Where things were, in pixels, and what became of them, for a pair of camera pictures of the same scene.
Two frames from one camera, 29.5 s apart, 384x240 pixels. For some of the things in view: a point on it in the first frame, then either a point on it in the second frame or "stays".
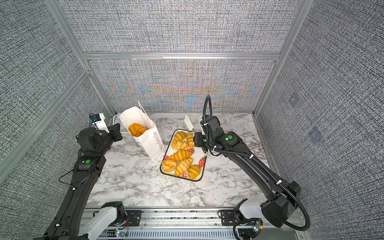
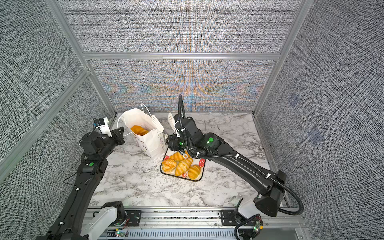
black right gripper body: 204,141 to 177,143
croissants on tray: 169,165 stays
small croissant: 194,171 stays
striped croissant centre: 180,154 stays
